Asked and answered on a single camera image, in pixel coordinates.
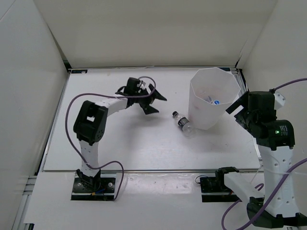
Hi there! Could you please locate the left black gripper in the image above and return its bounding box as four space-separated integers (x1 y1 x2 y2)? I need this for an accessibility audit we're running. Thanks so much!
133 83 166 114

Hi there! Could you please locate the clear bottle white cap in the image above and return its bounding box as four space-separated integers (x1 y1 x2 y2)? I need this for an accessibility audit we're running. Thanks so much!
204 95 220 105

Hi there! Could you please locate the clear bottle black cap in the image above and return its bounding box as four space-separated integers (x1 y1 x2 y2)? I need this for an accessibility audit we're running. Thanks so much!
172 111 195 138

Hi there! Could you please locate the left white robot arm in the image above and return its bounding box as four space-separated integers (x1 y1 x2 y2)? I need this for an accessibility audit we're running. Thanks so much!
73 80 167 192

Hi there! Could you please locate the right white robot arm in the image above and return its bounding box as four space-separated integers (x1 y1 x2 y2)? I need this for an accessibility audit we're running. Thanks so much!
215 91 307 229

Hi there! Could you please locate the white octagonal bin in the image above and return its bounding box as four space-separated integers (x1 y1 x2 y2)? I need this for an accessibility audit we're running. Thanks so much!
188 67 240 130

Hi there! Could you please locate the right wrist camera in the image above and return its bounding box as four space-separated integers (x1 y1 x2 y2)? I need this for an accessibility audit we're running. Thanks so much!
248 91 286 112

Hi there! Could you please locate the aluminium frame rail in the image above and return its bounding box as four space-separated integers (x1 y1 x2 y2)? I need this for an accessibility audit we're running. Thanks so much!
230 68 249 97

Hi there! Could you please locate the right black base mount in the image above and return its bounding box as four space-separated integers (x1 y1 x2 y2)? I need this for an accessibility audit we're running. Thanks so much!
195 167 239 203

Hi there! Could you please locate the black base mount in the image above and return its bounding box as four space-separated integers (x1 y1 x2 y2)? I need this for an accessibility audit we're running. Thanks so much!
71 170 116 201
195 167 239 203

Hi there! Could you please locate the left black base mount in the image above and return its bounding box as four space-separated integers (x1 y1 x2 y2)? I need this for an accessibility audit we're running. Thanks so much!
71 170 116 201

